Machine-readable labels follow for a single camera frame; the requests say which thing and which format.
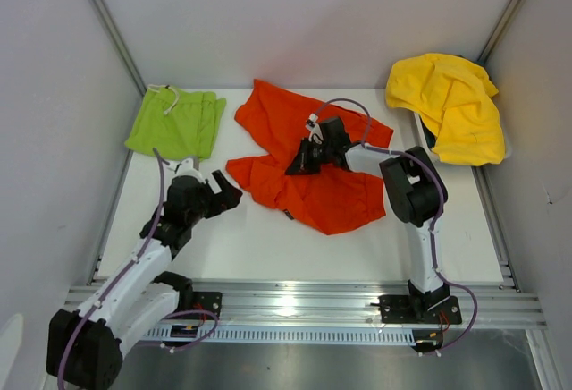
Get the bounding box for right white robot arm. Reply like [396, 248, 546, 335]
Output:
[286, 114, 450, 322]

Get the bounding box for yellow shorts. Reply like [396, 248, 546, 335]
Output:
[385, 53, 506, 166]

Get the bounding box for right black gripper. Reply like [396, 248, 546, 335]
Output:
[286, 137, 334, 175]

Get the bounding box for left aluminium corner post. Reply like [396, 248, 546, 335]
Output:
[88, 0, 147, 97]

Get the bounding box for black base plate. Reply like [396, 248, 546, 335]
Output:
[371, 294, 462, 325]
[176, 291, 223, 321]

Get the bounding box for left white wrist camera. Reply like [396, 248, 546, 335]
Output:
[169, 156, 206, 183]

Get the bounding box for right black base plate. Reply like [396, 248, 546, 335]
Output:
[371, 294, 462, 325]

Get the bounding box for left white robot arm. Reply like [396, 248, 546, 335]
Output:
[46, 167, 242, 389]

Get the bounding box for right aluminium corner post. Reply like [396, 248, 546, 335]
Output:
[476, 0, 526, 66]

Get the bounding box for lime green shorts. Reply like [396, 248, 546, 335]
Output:
[124, 84, 227, 160]

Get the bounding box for orange shorts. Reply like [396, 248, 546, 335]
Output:
[226, 80, 393, 235]

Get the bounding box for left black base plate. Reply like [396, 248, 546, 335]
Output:
[176, 291, 223, 321]

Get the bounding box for aluminium mounting rail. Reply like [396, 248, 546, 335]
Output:
[193, 279, 547, 330]

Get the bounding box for aluminium corner post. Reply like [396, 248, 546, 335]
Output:
[88, 0, 147, 97]
[476, 0, 526, 66]

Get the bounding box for white slotted cable duct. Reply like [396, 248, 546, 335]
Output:
[141, 324, 415, 346]

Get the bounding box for white plastic bin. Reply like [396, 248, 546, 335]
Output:
[412, 113, 513, 164]

